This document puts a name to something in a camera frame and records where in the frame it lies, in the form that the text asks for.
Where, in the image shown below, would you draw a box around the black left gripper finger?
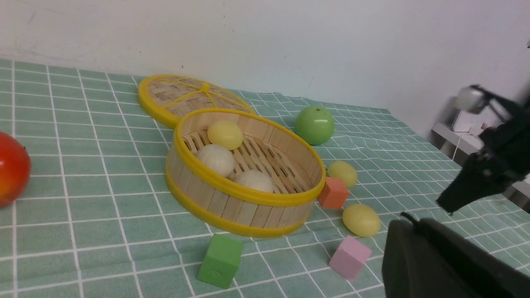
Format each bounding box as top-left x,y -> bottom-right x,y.
382,212 -> 530,298

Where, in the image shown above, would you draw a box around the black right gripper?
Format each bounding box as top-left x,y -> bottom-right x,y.
436,100 -> 530,214

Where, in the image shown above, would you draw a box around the yellow bun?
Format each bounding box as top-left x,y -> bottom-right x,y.
207,120 -> 243,151
328,160 -> 358,188
342,204 -> 381,238

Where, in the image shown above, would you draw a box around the white bun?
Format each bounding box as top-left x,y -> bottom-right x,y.
234,170 -> 274,193
195,144 -> 235,178

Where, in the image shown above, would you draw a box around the yellow bun front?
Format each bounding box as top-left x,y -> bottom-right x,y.
207,120 -> 243,151

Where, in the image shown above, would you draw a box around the bamboo steamer tray yellow rims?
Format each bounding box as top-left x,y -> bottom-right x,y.
164,108 -> 326,238

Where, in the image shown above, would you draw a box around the woven bamboo steamer lid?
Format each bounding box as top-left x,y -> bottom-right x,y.
137,74 -> 254,130

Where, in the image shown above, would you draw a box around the pink cube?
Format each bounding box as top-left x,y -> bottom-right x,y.
329,236 -> 372,281

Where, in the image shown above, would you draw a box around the orange cube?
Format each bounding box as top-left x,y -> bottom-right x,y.
318,177 -> 350,209

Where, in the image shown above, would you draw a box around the green apple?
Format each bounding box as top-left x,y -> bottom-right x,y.
294,106 -> 335,146

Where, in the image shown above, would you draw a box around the green cube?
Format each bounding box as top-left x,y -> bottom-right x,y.
197,234 -> 243,290

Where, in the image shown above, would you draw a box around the green checkered tablecloth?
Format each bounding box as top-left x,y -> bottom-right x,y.
0,59 -> 530,298

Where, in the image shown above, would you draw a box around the red pomegranate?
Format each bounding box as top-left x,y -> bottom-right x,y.
0,132 -> 31,208

